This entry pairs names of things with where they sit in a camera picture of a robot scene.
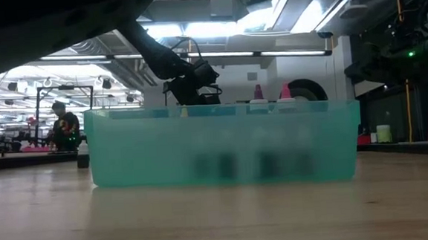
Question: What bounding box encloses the black round arch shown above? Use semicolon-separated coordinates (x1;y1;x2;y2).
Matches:
288;77;329;103

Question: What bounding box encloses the pink-tipped food coloring bottle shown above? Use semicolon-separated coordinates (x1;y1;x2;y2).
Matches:
274;82;297;113

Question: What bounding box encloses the violet food coloring bottle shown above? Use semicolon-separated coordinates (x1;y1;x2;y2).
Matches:
247;83;270;115

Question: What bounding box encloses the grey ceiling duct box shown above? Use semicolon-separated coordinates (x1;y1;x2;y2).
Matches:
209;0;237;19

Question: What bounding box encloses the dark background bench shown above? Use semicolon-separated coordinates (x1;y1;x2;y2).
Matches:
356;139;428;161

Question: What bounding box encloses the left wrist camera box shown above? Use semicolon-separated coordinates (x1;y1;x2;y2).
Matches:
189;56;221;87

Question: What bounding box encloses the pink flat object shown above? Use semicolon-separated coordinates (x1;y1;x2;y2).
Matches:
21;145;51;154

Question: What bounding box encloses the tall black gantry frame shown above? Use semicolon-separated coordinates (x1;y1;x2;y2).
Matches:
33;83;98;146

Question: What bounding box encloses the teal translucent plastic bin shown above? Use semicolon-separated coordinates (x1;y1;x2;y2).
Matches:
82;92;365;198

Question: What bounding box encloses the long LED light bar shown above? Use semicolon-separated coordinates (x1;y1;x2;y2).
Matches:
38;37;333;74

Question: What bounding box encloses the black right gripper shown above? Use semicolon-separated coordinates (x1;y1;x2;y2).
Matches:
342;28;423;87

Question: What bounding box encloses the yellow hanging cable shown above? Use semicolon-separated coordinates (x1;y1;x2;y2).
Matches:
395;0;414;143

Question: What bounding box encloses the person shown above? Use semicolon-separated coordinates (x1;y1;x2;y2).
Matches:
47;100;82;152

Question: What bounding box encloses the pale green cup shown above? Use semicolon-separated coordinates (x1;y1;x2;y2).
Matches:
376;123;392;143

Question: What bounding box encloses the black background table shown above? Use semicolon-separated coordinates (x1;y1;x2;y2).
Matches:
0;148;79;172

